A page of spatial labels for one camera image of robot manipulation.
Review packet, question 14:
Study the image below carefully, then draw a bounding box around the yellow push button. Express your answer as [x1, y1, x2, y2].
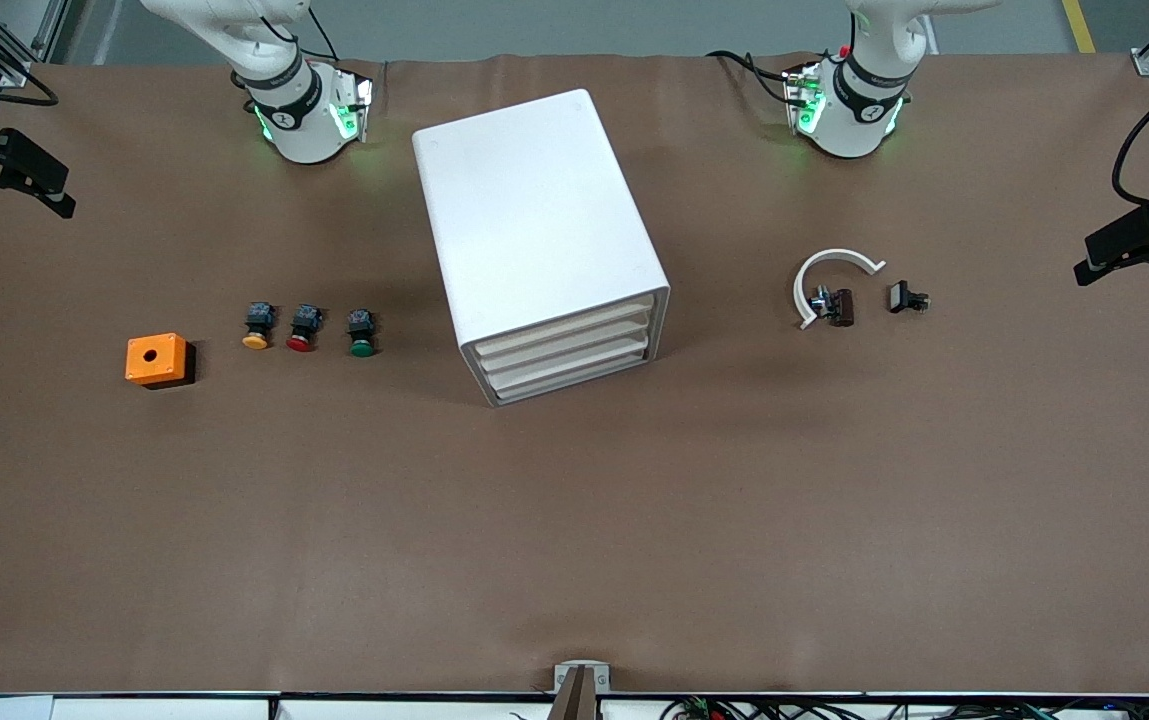
[241, 301, 275, 351]

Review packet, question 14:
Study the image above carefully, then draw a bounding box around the orange button box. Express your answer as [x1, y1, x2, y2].
[124, 332, 191, 389]

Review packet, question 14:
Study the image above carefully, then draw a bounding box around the red push button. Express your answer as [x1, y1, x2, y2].
[285, 303, 325, 353]

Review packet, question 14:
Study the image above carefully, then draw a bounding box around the black component with metal clip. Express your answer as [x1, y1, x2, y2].
[809, 287, 856, 328]

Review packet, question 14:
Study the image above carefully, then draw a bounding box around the metal base connector plate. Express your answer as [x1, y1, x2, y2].
[784, 62, 825, 133]
[334, 72, 375, 143]

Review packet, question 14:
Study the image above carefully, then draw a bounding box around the brown table mat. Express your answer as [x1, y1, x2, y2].
[0, 52, 1149, 696]

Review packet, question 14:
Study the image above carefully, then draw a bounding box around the white C-shaped ring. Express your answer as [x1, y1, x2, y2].
[794, 248, 887, 331]

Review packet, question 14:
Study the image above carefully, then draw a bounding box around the black base cable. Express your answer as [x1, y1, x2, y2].
[706, 48, 797, 103]

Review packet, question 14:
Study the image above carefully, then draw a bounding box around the grey metal bracket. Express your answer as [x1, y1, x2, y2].
[552, 661, 612, 694]

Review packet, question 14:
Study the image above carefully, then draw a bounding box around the brown camera pole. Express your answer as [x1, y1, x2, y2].
[546, 668, 603, 720]

